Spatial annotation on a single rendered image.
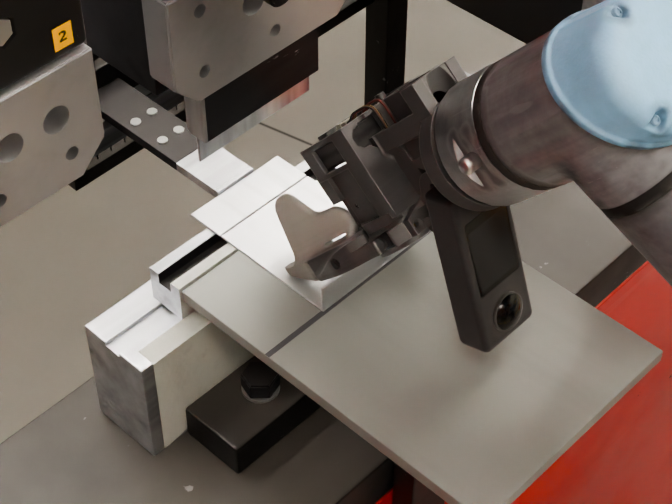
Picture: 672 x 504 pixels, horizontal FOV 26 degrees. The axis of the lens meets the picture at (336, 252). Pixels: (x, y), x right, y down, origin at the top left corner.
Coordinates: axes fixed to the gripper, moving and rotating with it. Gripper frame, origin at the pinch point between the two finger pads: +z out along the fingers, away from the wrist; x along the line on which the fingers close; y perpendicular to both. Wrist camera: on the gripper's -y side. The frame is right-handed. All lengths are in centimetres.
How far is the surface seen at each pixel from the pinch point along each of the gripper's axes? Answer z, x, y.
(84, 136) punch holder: -13.0, 16.9, 14.5
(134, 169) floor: 146, -61, 16
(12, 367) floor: 133, -19, 0
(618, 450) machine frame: 30, -32, -37
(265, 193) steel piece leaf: 5.5, -0.9, 5.7
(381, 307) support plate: -2.9, 1.3, -4.5
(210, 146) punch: -1.5, 4.6, 10.5
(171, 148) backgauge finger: 10.6, 0.7, 12.0
